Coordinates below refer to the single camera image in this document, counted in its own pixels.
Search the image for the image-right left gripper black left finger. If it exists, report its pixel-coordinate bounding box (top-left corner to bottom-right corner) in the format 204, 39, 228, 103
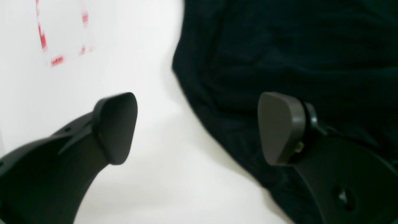
0, 92, 138, 224

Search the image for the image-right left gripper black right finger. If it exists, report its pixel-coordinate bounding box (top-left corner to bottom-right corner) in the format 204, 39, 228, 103
257, 92, 398, 224

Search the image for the red tape rectangle marking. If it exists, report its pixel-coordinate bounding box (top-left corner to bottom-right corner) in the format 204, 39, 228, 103
36, 0, 95, 67

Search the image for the black t-shirt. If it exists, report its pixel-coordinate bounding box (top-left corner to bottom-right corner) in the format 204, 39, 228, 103
173, 0, 397, 224

